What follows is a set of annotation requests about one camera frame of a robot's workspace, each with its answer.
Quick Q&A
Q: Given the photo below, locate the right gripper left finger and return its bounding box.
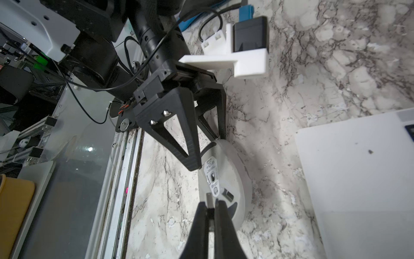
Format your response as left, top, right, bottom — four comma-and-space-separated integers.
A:
180, 202, 209, 259

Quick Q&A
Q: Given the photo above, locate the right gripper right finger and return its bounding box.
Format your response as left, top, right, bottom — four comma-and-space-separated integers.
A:
214, 200, 247, 259

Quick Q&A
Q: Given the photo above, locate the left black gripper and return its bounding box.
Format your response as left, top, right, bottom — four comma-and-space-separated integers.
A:
132, 60, 226, 171

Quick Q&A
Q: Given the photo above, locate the grey wireless mouse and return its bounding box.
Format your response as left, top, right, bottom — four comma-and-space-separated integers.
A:
197, 139, 253, 230

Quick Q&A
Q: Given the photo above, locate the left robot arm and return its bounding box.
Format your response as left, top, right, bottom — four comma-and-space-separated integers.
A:
1, 1, 225, 171

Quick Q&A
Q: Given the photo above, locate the silver laptop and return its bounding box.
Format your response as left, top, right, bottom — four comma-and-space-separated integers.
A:
295, 109, 414, 259

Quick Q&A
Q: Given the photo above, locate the aluminium front rail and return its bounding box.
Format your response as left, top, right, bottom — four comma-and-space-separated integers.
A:
85, 128, 143, 259

